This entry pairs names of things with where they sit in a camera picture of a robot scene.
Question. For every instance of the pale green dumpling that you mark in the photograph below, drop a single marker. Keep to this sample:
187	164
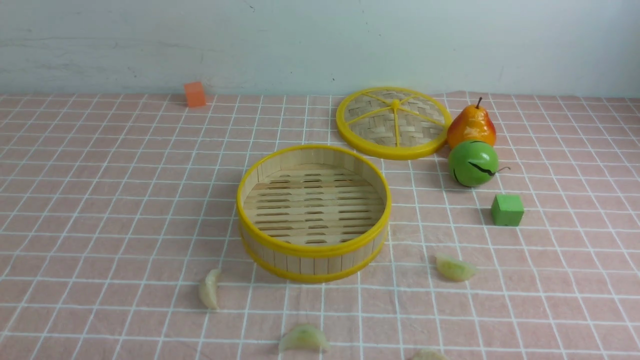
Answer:
454	269

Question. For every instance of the pale dumpling bottom edge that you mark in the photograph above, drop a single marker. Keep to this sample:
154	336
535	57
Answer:
428	354

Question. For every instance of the bamboo steamer tray yellow rim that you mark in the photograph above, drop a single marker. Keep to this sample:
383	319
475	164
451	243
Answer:
313	213

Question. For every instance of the woven steamer lid yellow rim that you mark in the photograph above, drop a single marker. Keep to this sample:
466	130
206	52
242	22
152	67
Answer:
393	123

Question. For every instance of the orange foam cube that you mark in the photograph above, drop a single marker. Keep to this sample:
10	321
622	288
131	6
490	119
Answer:
195	94

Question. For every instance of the green toy apple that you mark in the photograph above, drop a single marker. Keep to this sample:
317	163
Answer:
473	163

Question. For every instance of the orange yellow toy pear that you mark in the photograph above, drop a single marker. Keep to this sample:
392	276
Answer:
472	124

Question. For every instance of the green foam cube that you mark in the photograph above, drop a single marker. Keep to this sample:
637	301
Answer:
507	210

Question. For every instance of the pink checkered tablecloth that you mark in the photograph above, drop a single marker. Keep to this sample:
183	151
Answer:
115	207

